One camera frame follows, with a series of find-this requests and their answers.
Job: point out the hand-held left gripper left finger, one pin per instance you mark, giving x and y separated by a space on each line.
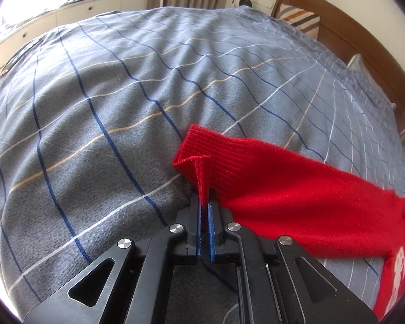
198 229

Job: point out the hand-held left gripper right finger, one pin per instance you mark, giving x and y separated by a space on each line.
211 233

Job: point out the red knit sweater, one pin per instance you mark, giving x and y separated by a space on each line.
290 202

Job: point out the grey plaid bed blanket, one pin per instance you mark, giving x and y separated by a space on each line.
104 108

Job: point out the grey pillow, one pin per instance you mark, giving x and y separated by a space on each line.
368 77

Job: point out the small round black device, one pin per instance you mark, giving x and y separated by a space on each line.
243 2

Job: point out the striped pillow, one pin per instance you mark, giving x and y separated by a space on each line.
300 18

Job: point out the wooden bed headboard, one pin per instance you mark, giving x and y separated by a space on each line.
357 30

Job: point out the white window cabinet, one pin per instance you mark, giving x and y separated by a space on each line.
54 20

